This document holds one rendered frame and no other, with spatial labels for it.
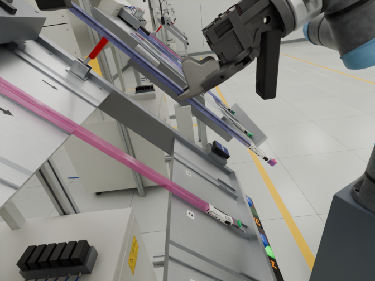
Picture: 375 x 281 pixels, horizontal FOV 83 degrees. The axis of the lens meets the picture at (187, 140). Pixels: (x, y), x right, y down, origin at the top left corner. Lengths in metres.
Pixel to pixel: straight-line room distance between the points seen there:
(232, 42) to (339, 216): 0.71
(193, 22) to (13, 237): 7.53
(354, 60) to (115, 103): 0.46
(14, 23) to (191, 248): 0.42
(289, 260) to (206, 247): 1.00
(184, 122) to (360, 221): 0.64
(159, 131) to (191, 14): 7.43
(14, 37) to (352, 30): 0.53
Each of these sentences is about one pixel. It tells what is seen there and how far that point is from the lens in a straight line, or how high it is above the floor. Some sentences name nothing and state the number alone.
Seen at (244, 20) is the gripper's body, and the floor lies 1.10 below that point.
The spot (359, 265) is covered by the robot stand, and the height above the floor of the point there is 0.33.
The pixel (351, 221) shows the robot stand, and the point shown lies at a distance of 0.90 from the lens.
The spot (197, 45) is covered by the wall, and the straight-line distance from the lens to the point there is 7.94.
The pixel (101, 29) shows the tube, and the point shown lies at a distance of 0.40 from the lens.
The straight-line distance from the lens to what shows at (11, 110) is 0.34.
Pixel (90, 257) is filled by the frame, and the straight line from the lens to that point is 0.62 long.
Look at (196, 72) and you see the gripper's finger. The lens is 0.37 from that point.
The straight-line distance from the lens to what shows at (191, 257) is 0.33.
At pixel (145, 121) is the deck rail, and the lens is 0.52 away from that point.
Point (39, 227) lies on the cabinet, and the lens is 0.83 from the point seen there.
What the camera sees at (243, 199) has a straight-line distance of 0.53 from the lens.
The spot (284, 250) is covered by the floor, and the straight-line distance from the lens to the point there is 1.36.
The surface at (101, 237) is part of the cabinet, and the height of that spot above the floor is 0.62.
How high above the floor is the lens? 1.11
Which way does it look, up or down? 29 degrees down
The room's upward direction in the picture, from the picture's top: 8 degrees counter-clockwise
